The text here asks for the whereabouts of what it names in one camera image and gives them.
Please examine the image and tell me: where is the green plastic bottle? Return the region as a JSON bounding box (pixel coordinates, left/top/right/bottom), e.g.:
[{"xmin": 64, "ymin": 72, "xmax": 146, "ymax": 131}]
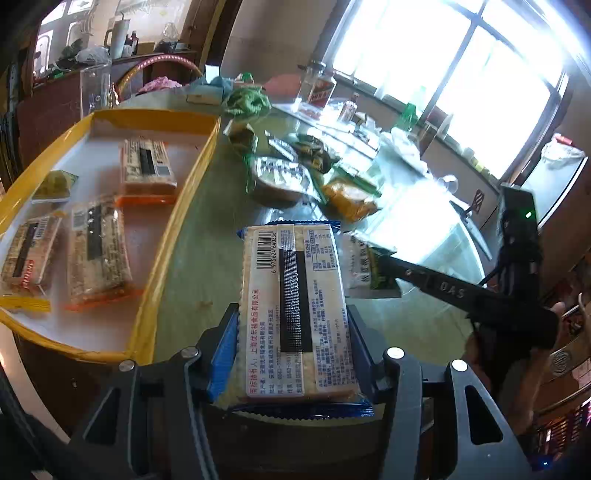
[{"xmin": 396, "ymin": 102, "xmax": 419, "ymax": 133}]

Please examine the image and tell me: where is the green biscuit packet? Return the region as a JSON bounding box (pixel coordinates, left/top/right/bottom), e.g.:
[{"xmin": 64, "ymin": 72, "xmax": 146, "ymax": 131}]
[{"xmin": 244, "ymin": 154, "xmax": 321, "ymax": 207}]

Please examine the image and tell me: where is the glass jar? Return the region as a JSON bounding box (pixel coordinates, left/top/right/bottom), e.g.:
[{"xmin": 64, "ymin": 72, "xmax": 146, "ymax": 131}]
[{"xmin": 297, "ymin": 59, "xmax": 336, "ymax": 117}]

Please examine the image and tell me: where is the green cloth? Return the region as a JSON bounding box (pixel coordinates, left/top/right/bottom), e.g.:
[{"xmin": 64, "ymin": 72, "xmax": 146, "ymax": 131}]
[{"xmin": 222, "ymin": 84, "xmax": 274, "ymax": 119}]

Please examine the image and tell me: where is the blue-edged cracker packet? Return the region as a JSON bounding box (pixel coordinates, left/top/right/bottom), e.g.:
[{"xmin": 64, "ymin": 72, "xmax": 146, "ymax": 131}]
[{"xmin": 228, "ymin": 220, "xmax": 375, "ymax": 420}]

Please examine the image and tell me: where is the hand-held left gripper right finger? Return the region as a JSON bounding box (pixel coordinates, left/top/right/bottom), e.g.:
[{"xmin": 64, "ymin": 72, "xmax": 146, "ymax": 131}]
[{"xmin": 347, "ymin": 304, "xmax": 533, "ymax": 480}]

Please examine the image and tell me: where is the pink hula hoop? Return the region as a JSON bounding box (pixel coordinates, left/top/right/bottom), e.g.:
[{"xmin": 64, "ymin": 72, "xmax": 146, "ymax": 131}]
[{"xmin": 115, "ymin": 52, "xmax": 205, "ymax": 96}]

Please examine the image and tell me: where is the orange-edged cracker packet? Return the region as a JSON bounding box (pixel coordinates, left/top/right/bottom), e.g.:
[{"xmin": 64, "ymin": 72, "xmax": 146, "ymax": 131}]
[
  {"xmin": 64, "ymin": 195, "xmax": 145, "ymax": 311},
  {"xmin": 120, "ymin": 137, "xmax": 179, "ymax": 205}
]

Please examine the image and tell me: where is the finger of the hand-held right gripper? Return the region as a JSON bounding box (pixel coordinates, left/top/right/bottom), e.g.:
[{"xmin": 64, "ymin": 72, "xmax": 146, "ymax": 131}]
[{"xmin": 375, "ymin": 252, "xmax": 560, "ymax": 350}]

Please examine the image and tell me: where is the clear plastic box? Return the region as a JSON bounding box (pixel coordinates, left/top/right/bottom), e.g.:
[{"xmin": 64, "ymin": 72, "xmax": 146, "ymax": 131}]
[{"xmin": 80, "ymin": 64, "xmax": 115, "ymax": 119}]

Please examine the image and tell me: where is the yellow tray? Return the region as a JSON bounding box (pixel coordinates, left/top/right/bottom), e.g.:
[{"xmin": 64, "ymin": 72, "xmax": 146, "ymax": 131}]
[{"xmin": 0, "ymin": 109, "xmax": 221, "ymax": 364}]

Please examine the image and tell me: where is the small yellow-green snack packet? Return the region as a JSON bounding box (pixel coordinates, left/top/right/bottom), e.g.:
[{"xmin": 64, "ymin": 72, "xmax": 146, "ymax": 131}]
[{"xmin": 31, "ymin": 169, "xmax": 79, "ymax": 204}]

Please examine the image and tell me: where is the orange snack packet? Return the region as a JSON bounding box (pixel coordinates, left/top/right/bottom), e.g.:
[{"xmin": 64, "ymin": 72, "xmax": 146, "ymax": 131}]
[{"xmin": 322, "ymin": 176, "xmax": 383, "ymax": 223}]

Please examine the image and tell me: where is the white tumbler cup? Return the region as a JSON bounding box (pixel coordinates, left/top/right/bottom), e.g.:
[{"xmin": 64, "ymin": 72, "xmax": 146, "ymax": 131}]
[{"xmin": 103, "ymin": 17, "xmax": 133, "ymax": 59}]

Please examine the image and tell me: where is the white plastic bag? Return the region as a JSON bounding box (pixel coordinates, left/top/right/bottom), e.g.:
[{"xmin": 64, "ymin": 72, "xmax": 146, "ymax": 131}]
[{"xmin": 376, "ymin": 127, "xmax": 428, "ymax": 169}]

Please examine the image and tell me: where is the dark green snack packet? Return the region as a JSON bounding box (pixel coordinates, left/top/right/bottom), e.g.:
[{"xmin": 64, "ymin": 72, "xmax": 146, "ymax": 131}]
[{"xmin": 293, "ymin": 133, "xmax": 343, "ymax": 175}]

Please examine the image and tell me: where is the glass turntable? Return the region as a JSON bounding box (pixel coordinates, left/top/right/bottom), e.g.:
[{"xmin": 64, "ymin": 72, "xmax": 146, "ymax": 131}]
[{"xmin": 222, "ymin": 104, "xmax": 494, "ymax": 303}]

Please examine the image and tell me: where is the yellow-edged cracker packet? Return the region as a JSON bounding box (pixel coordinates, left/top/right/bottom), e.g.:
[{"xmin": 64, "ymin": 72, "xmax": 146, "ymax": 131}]
[{"xmin": 0, "ymin": 213, "xmax": 64, "ymax": 313}]

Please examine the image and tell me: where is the green and white snack packet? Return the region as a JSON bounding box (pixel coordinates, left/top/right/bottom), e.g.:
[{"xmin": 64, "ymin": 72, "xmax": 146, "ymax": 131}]
[{"xmin": 342, "ymin": 232, "xmax": 402, "ymax": 302}]

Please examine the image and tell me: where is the small glass bottle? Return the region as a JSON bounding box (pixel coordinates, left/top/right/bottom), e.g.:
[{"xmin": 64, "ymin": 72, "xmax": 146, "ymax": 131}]
[{"xmin": 341, "ymin": 91, "xmax": 362, "ymax": 124}]

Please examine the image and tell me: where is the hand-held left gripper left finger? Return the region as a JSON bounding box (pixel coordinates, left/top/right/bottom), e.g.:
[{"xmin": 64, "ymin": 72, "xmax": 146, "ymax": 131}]
[{"xmin": 69, "ymin": 302, "xmax": 242, "ymax": 480}]

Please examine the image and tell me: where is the tissue box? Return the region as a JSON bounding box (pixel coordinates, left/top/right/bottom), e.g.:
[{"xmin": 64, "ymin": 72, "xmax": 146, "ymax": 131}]
[{"xmin": 185, "ymin": 75, "xmax": 232, "ymax": 105}]

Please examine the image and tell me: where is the person's right forearm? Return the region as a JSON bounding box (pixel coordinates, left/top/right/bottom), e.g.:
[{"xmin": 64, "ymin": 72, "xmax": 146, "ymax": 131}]
[{"xmin": 489, "ymin": 348, "xmax": 557, "ymax": 437}]

